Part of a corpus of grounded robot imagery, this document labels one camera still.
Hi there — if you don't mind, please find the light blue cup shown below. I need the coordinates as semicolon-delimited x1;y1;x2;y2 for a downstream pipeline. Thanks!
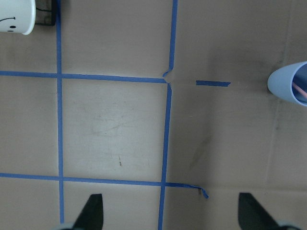
267;61;307;106

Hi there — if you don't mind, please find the white smiley mug right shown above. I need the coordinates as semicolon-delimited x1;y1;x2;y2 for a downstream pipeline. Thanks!
0;0;36;35

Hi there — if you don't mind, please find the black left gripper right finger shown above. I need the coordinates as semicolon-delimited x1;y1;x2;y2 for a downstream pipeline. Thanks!
238;193;281;230

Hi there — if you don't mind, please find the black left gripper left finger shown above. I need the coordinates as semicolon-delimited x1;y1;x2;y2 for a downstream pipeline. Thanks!
72;194;104;230

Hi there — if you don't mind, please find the pink chopstick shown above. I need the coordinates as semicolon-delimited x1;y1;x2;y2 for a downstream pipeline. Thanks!
292;82;307;98

